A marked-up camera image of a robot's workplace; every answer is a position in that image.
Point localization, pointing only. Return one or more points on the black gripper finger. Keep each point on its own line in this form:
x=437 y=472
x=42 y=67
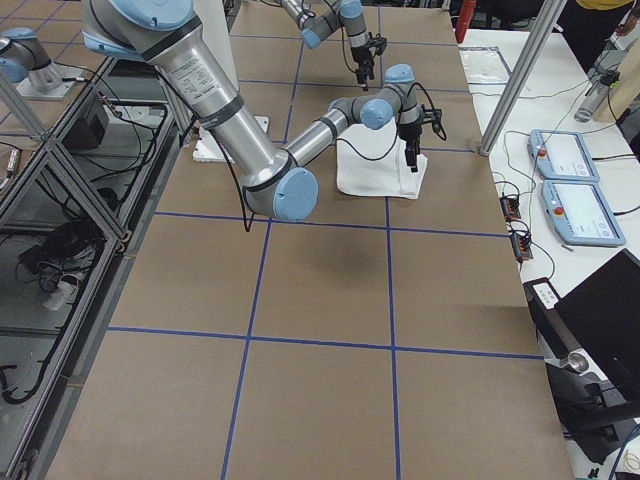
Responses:
x=411 y=152
x=364 y=74

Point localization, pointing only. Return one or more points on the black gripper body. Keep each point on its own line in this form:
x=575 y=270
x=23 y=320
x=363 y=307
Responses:
x=359 y=55
x=409 y=132

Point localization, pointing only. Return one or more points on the white long-sleeve printed t-shirt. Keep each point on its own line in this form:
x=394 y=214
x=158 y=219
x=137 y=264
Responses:
x=372 y=163

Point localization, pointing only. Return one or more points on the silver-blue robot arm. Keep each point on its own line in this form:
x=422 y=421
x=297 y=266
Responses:
x=359 y=45
x=275 y=181

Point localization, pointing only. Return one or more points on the clear plastic document sleeve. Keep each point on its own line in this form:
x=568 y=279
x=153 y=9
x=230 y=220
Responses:
x=484 y=65

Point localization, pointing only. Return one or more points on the red cylinder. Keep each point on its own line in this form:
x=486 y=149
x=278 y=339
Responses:
x=466 y=13

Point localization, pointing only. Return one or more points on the near small orange circuit board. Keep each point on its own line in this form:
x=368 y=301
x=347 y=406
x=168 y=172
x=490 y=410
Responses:
x=521 y=245

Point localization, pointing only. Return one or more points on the far blue teach pendant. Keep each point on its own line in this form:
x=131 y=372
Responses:
x=561 y=155

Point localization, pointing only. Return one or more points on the blue teach pendant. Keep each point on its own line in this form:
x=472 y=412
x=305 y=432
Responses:
x=580 y=214
x=561 y=155

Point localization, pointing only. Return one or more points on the near blue teach pendant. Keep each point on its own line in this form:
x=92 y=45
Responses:
x=580 y=214

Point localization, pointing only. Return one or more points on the clear plastic water bottle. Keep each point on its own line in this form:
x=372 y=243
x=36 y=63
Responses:
x=593 y=99

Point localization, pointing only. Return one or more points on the person in yellow shirt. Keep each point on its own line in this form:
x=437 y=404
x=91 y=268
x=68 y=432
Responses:
x=587 y=25

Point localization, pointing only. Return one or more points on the black box with white label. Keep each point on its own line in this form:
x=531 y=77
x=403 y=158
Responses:
x=543 y=300

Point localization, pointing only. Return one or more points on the black computer monitor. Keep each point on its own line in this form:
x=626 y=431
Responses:
x=602 y=313

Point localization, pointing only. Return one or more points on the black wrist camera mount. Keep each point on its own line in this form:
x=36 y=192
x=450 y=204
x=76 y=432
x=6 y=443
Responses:
x=433 y=117
x=376 y=44

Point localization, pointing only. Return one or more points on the aluminium frame post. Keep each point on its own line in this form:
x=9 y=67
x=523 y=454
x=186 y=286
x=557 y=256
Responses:
x=546 y=20

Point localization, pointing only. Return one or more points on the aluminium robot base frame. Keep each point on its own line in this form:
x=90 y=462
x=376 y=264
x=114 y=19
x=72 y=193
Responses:
x=82 y=170

